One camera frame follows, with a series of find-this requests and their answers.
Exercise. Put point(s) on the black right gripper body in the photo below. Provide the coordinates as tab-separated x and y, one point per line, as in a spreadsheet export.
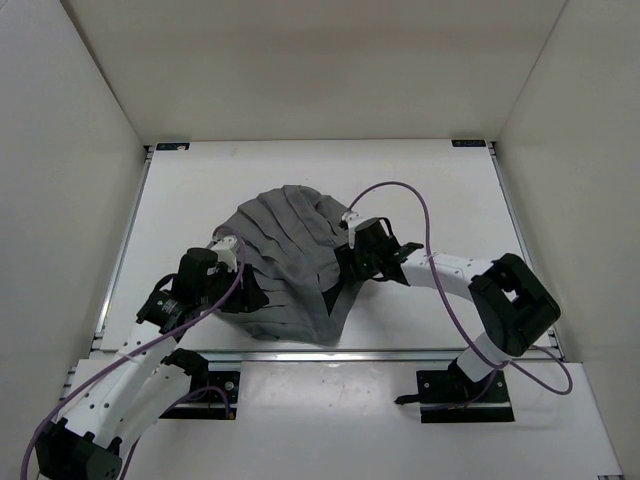
366	261

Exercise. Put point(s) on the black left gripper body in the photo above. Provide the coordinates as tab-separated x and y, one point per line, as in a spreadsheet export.
215	288

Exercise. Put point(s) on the grey pleated skirt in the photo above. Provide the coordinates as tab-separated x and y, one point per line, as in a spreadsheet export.
290	235

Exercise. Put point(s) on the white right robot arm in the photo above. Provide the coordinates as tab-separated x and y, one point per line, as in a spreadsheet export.
514	307

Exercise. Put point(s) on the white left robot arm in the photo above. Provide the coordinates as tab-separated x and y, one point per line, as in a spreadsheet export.
92	432

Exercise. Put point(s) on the blue left corner label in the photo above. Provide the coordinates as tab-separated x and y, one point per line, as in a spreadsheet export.
172	146

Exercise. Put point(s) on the blue corner label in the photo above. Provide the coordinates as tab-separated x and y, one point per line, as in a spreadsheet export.
468	143
172	146

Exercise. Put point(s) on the blue right corner label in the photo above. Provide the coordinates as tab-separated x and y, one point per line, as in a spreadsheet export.
468	143

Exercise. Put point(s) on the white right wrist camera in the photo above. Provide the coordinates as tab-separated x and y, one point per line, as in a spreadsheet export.
350	220

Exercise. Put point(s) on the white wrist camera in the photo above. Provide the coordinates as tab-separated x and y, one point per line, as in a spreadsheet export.
226	249
350	220

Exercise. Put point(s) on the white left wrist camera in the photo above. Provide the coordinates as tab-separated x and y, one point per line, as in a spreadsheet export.
226	249

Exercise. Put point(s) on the aluminium front rail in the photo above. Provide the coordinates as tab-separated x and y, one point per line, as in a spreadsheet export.
330	356

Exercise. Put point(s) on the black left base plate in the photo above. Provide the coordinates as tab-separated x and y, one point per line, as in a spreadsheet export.
213	398

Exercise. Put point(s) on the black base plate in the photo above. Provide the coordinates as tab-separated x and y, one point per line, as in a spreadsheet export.
213	398
445	397

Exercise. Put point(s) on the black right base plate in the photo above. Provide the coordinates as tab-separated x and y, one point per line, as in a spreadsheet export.
445	397

